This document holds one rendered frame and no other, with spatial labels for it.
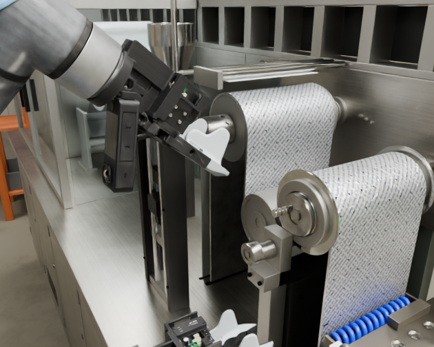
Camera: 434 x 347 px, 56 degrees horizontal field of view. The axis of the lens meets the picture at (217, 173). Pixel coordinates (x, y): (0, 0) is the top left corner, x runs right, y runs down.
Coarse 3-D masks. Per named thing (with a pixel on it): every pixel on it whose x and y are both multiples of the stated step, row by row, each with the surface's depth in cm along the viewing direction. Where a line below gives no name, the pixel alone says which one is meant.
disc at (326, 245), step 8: (288, 176) 71; (296, 176) 69; (304, 176) 67; (312, 176) 66; (280, 184) 73; (312, 184) 66; (320, 184) 64; (320, 192) 65; (328, 192) 63; (328, 200) 64; (328, 208) 64; (336, 208) 63; (336, 216) 63; (336, 224) 63; (328, 232) 65; (336, 232) 63; (328, 240) 65; (304, 248) 71; (312, 248) 69; (320, 248) 67; (328, 248) 66
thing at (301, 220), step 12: (300, 192) 68; (288, 204) 69; (300, 204) 66; (312, 204) 66; (288, 216) 70; (300, 216) 67; (312, 216) 65; (288, 228) 70; (300, 228) 68; (312, 228) 66
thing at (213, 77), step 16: (240, 64) 90; (256, 64) 92; (272, 64) 90; (288, 64) 92; (304, 64) 91; (320, 64) 92; (336, 64) 95; (208, 80) 82; (224, 80) 82; (240, 80) 82
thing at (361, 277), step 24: (384, 240) 73; (408, 240) 78; (336, 264) 68; (360, 264) 72; (384, 264) 76; (408, 264) 81; (336, 288) 70; (360, 288) 74; (384, 288) 79; (336, 312) 73; (360, 312) 77
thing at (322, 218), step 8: (288, 184) 70; (296, 184) 68; (304, 184) 66; (280, 192) 72; (288, 192) 70; (304, 192) 66; (312, 192) 65; (280, 200) 72; (312, 200) 65; (320, 200) 64; (320, 208) 64; (280, 216) 73; (320, 216) 64; (328, 216) 64; (320, 224) 65; (328, 224) 64; (320, 232) 65; (296, 240) 71; (304, 240) 69; (312, 240) 67; (320, 240) 66
